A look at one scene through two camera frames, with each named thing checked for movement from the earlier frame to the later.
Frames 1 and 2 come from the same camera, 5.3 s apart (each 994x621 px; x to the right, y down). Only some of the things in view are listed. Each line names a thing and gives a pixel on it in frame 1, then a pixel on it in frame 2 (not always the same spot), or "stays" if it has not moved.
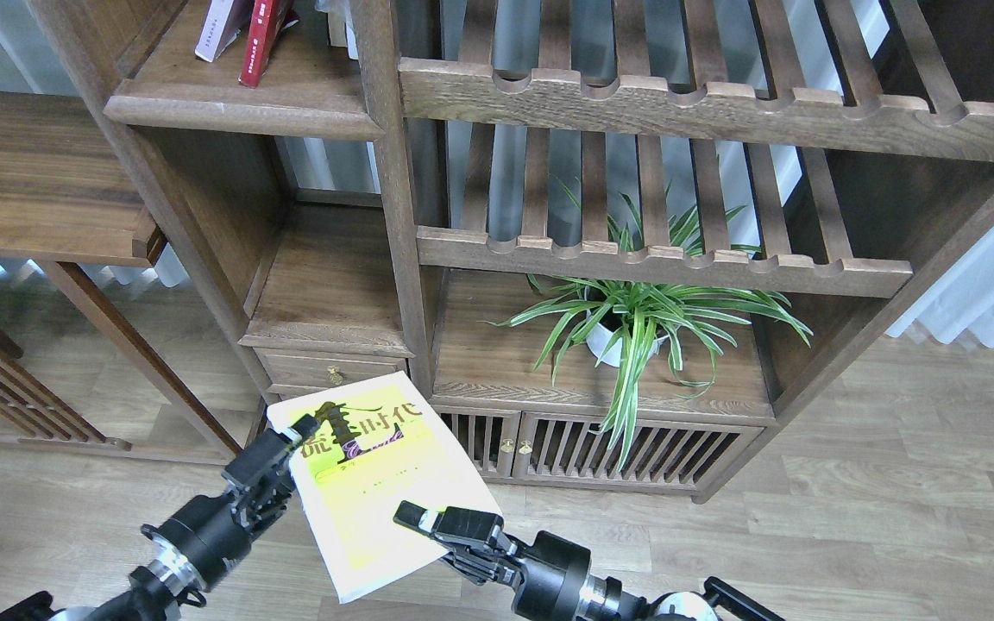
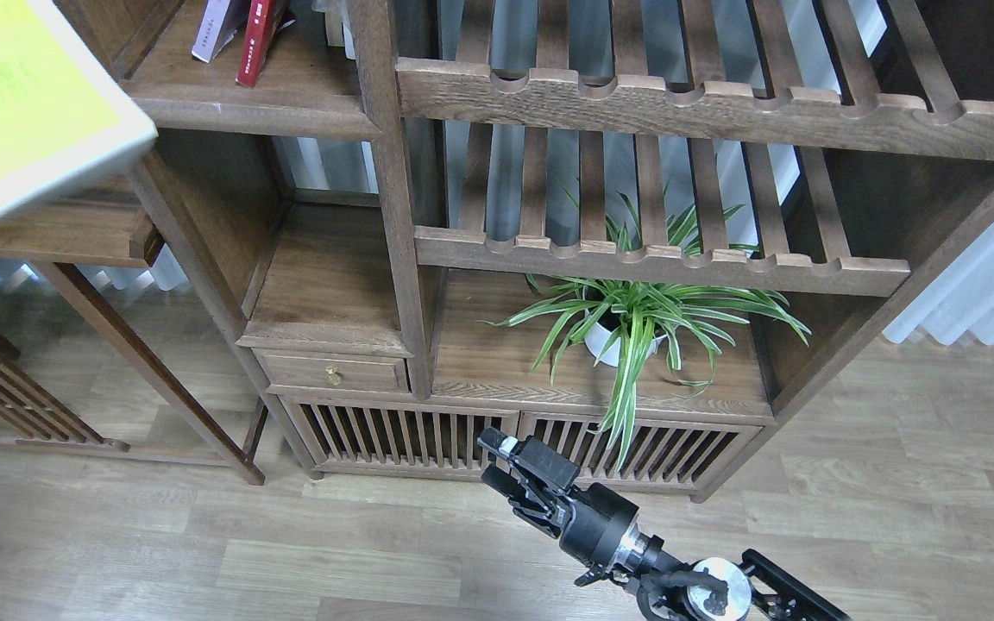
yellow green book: [379, 445] → [25, 112]
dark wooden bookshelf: [616, 240] stays
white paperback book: [210, 45] stays
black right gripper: [549, 578] → [596, 519]
